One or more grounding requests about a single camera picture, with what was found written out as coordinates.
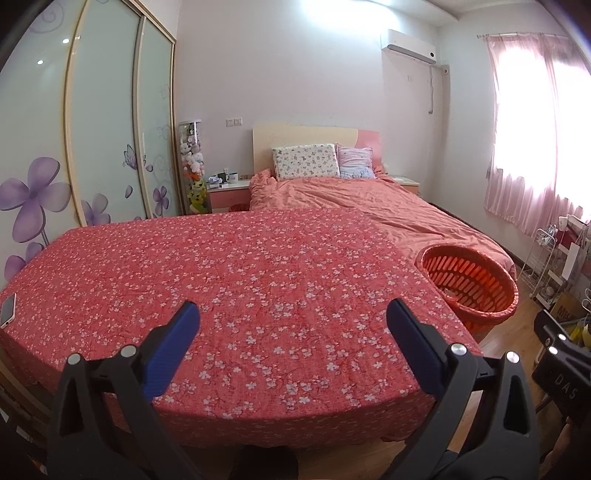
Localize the orange plastic basket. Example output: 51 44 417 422
414 244 519 335

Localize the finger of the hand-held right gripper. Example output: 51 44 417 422
534 309 591 384

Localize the white smartphone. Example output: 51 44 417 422
0 292 18 328

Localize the red floral tablecloth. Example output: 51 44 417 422
0 205 483 450

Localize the beige and pink headboard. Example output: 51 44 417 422
252 122 383 174

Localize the clear column of plush toys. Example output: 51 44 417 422
178 120 208 215

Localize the yellow bag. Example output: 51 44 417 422
570 320 591 352

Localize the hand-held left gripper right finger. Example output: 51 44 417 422
387 298 542 480

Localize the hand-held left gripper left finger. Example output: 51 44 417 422
47 300 218 480

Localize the white wire rack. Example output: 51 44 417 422
517 224 561 301

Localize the white floral pillow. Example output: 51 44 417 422
271 143 340 182

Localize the bed with orange duvet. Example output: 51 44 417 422
249 168 518 278

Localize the flower print sliding wardrobe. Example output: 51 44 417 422
0 0 183 287

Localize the cardboard box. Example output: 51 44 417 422
549 291 585 324

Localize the pink striped pillow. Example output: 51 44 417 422
336 144 376 180

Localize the white air conditioner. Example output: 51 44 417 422
381 29 438 64

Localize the pink curtain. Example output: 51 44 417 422
482 31 591 236

